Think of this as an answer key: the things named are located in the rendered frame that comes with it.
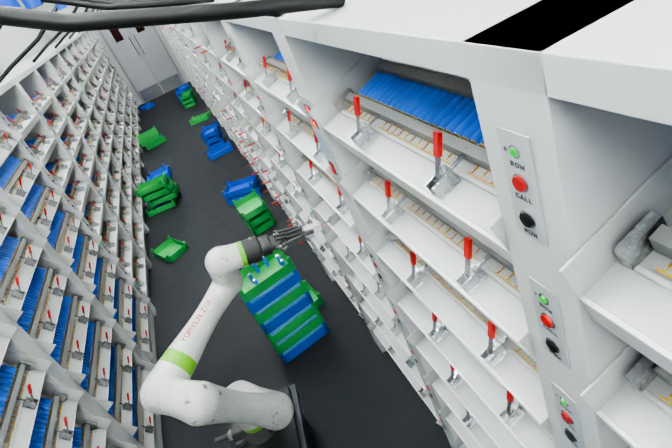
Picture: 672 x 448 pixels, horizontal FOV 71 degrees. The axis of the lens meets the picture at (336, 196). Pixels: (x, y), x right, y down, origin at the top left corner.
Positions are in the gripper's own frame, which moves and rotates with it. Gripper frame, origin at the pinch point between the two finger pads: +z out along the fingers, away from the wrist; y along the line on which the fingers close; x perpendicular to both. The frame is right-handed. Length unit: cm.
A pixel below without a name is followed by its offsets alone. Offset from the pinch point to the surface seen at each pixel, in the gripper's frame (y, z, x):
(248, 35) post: -18, -2, 69
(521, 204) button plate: 117, -6, 63
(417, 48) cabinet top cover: 105, -9, 77
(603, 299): 124, -3, 55
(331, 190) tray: 12.7, 6.5, 18.7
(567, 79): 124, -9, 77
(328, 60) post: 52, 0, 68
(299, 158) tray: -17.7, 5.5, 21.0
